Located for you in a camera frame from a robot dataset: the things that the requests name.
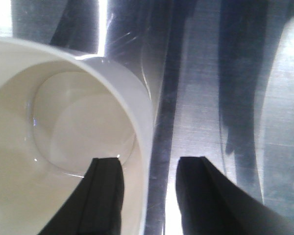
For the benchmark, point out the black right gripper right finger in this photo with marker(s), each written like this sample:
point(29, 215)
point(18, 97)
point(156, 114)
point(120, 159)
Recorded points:
point(210, 204)

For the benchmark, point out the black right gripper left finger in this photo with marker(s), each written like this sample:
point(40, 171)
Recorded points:
point(94, 208)

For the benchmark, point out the white round bin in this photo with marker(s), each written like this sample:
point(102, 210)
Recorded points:
point(58, 112)

